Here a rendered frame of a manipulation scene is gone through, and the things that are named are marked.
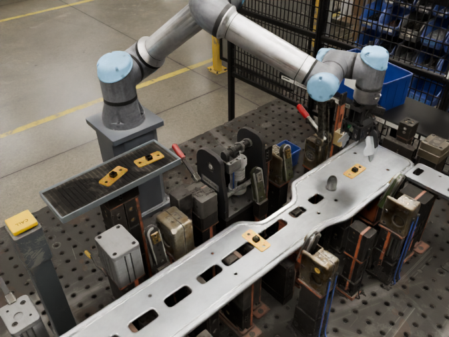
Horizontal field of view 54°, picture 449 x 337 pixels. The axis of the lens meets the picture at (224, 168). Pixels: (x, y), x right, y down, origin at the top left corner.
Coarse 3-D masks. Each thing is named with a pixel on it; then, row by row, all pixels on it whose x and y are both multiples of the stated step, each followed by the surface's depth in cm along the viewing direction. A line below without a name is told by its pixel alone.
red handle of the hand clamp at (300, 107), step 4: (300, 104) 153; (300, 108) 153; (304, 108) 153; (300, 112) 153; (304, 112) 152; (304, 116) 153; (308, 116) 152; (308, 120) 152; (312, 120) 152; (312, 124) 152; (316, 128) 151; (316, 132) 152; (324, 136) 151; (324, 140) 151
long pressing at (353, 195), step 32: (352, 160) 152; (384, 160) 151; (320, 192) 139; (352, 192) 139; (256, 224) 128; (288, 224) 128; (320, 224) 128; (192, 256) 119; (224, 256) 119; (256, 256) 118; (288, 256) 119; (160, 288) 110; (192, 288) 110; (224, 288) 110; (96, 320) 103; (128, 320) 103; (160, 320) 103; (192, 320) 103
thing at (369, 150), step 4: (368, 136) 134; (372, 136) 134; (368, 140) 134; (372, 140) 134; (368, 144) 134; (372, 144) 135; (364, 148) 134; (368, 148) 135; (372, 148) 136; (376, 148) 136; (364, 152) 134; (368, 152) 135; (372, 152) 136; (372, 156) 137
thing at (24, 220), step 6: (18, 216) 109; (24, 216) 109; (30, 216) 109; (6, 222) 107; (12, 222) 107; (18, 222) 107; (24, 222) 107; (30, 222) 107; (36, 222) 107; (12, 228) 106; (18, 228) 106; (24, 228) 106; (30, 228) 107; (18, 234) 106
